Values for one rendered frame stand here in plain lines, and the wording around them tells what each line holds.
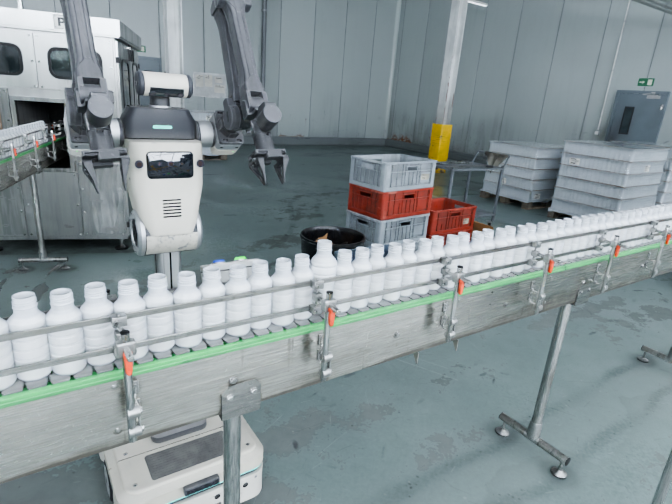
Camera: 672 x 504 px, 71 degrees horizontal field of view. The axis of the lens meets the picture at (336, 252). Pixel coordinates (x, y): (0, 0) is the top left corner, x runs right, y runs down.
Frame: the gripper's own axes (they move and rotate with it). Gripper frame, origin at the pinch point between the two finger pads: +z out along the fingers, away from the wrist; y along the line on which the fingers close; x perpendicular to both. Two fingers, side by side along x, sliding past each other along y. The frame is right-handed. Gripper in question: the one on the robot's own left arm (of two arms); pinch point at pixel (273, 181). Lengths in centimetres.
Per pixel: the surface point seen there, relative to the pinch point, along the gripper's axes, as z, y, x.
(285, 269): 29.6, -15.8, -21.4
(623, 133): -156, 1030, 281
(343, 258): 29.8, 1.4, -21.9
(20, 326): 30, -69, -18
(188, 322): 36, -39, -17
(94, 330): 34, -57, -16
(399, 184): -37, 186, 131
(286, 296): 35.8, -16.0, -18.9
